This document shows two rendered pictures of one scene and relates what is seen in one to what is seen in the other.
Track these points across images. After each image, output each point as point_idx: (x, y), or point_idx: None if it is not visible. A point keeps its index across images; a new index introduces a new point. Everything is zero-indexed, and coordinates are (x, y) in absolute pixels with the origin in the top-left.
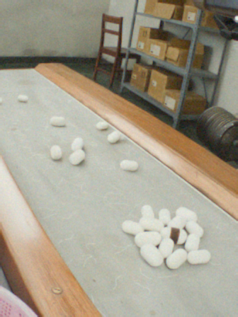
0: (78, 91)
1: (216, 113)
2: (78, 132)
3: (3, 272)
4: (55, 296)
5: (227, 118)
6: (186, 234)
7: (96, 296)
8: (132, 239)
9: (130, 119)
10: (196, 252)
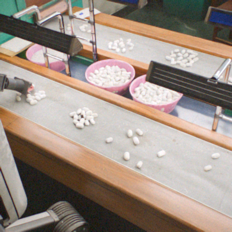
0: (189, 199)
1: (73, 215)
2: (146, 155)
3: None
4: (99, 90)
5: (64, 208)
6: None
7: (94, 99)
8: None
9: (127, 171)
10: (74, 112)
